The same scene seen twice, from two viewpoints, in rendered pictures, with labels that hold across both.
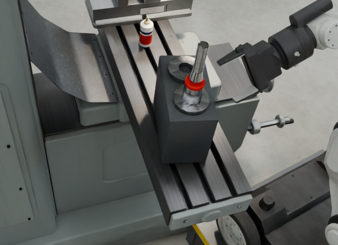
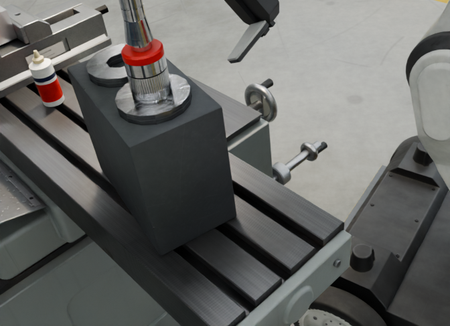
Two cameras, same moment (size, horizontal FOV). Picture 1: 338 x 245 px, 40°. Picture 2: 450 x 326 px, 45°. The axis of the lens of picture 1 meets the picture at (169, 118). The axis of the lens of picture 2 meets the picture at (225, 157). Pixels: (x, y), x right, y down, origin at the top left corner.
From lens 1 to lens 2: 0.53 m
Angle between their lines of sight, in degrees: 14
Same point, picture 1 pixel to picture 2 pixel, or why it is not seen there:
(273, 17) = (232, 69)
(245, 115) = (259, 158)
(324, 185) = (422, 196)
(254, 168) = not seen: hidden behind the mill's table
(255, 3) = (203, 64)
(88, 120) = (11, 266)
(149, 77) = (79, 140)
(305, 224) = (433, 263)
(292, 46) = not seen: outside the picture
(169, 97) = (111, 114)
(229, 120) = not seen: hidden behind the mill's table
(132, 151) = (118, 291)
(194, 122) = (179, 130)
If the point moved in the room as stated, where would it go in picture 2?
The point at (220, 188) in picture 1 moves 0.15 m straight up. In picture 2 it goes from (287, 245) to (283, 157)
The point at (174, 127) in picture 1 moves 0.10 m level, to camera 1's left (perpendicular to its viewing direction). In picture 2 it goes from (145, 156) to (55, 181)
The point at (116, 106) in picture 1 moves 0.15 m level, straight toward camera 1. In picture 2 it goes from (50, 219) to (70, 278)
